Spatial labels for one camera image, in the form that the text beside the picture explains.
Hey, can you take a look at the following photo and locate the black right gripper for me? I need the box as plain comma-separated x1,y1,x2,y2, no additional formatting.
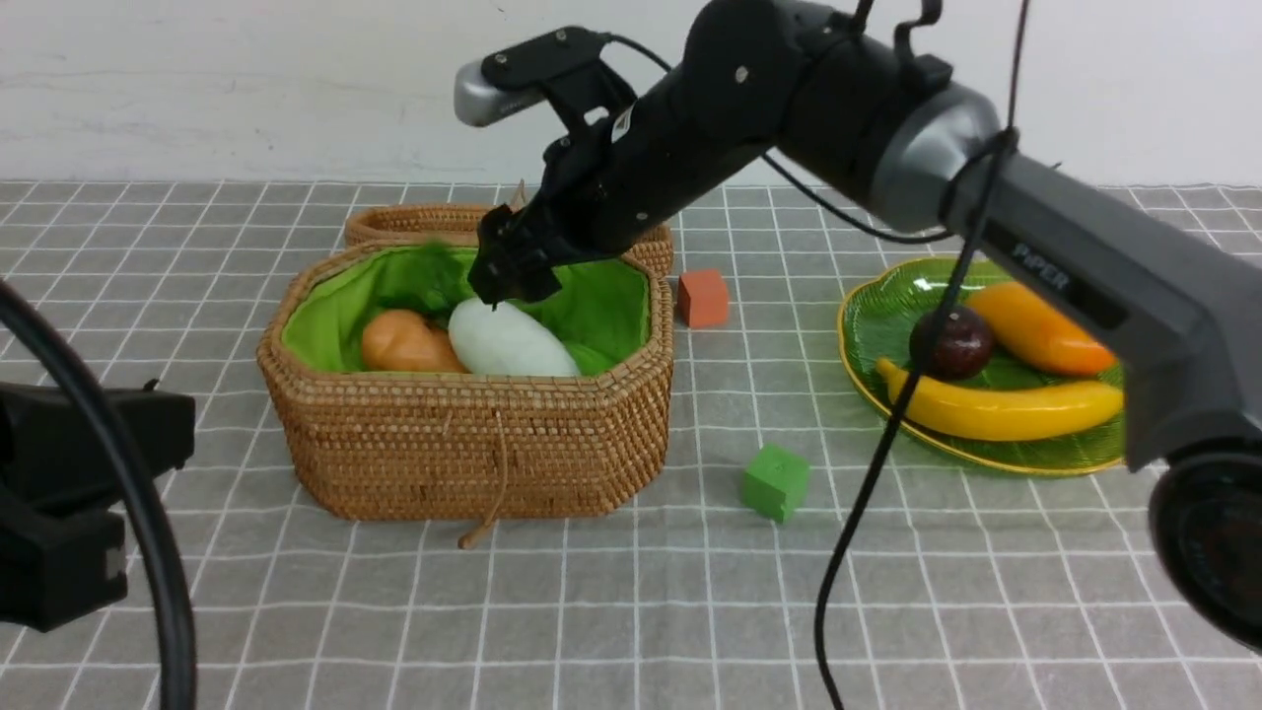
468,69,780,305

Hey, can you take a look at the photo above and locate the white radish with leaves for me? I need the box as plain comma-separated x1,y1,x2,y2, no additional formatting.
385,298,581,378

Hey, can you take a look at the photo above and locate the brown potato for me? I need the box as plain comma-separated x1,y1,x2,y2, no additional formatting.
361,310,468,373

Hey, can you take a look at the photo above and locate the dark purple passion fruit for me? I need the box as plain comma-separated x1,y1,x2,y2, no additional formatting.
909,305,998,382

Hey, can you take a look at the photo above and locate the orange mango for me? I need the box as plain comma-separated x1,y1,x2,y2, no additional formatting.
965,280,1118,378

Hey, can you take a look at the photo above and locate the yellow banana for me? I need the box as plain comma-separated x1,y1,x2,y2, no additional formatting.
901,370,1124,441

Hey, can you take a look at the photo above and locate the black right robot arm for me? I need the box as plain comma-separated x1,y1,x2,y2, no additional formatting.
454,1,1261,651

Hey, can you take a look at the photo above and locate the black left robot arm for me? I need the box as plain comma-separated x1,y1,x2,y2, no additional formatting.
1,383,129,632

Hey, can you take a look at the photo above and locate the orange foam cube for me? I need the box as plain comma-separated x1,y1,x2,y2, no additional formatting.
676,269,731,329

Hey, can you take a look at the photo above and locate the green glass leaf plate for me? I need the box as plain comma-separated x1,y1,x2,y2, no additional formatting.
835,256,1129,478

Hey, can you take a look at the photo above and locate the green foam cube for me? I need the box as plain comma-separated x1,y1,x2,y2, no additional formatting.
740,441,811,525

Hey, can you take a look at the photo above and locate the woven wicker basket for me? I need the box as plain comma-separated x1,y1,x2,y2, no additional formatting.
256,243,674,549

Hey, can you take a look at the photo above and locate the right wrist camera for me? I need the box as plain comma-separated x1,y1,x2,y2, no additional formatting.
454,26,637,136

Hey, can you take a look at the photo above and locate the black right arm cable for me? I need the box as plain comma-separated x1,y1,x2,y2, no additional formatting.
601,0,1031,710

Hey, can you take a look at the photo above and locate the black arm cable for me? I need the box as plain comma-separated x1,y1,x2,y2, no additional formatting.
0,281,198,710
601,0,1031,710

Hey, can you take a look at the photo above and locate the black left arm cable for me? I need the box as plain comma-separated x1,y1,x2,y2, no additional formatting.
0,281,198,710

